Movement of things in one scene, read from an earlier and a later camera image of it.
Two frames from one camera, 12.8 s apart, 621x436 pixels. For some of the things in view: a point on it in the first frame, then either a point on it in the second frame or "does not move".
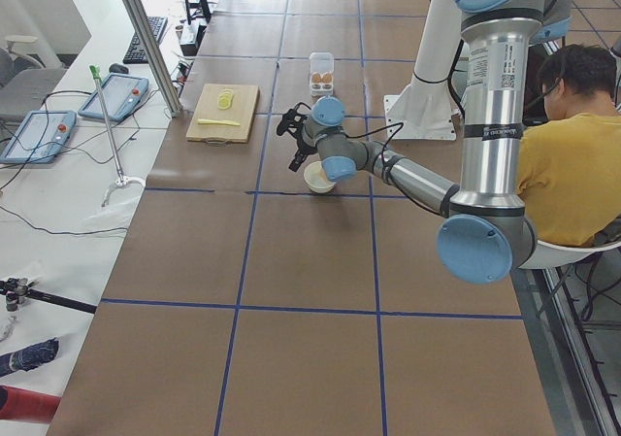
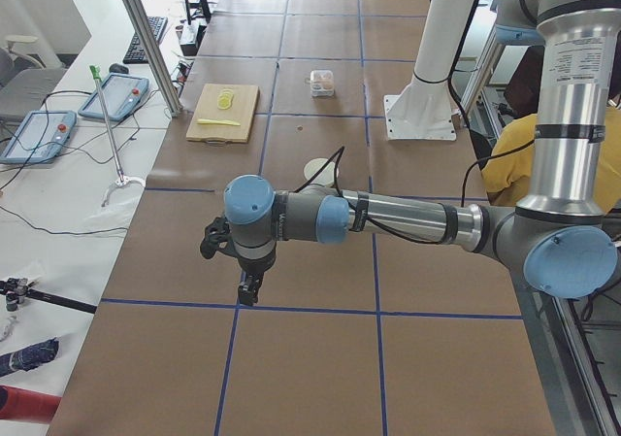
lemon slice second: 225,100 does not move
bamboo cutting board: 223,114 does not move
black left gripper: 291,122 → 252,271
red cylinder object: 21,404 does not move
